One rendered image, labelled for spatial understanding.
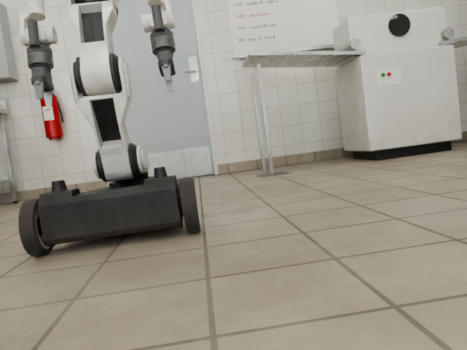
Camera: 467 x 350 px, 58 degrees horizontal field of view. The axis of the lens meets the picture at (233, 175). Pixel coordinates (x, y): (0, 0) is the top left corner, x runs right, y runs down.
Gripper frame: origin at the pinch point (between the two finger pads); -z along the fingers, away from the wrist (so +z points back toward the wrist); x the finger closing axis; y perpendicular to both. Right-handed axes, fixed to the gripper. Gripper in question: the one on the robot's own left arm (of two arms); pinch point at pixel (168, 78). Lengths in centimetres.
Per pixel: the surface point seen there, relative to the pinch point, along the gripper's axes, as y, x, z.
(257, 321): 11, 82, -74
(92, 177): -101, -265, 11
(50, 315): -29, 64, -69
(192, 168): -3, -270, 5
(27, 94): -146, -248, 99
